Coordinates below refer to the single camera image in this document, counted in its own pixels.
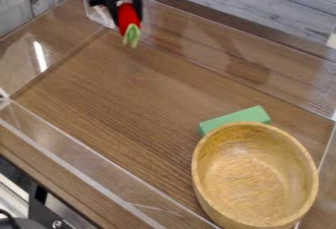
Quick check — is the red plush strawberry toy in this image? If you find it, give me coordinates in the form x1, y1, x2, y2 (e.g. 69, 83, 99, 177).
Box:
119, 2, 141, 48

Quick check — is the green sponge block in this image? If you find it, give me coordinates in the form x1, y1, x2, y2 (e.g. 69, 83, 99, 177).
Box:
199, 105, 272, 136

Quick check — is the wooden oval bowl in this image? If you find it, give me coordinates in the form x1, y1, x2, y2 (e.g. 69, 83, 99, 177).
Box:
192, 122, 319, 229

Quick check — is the clear acrylic corner bracket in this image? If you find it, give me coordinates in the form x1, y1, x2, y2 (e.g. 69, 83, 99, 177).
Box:
83, 0, 116, 29

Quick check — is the clear acrylic front wall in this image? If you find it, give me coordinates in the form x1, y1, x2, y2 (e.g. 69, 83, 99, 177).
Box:
0, 100, 219, 229

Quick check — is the black metal table frame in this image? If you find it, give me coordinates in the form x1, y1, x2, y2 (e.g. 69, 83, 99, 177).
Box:
25, 182, 89, 229

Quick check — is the black cable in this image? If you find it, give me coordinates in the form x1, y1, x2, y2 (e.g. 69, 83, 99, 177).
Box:
0, 207, 19, 224

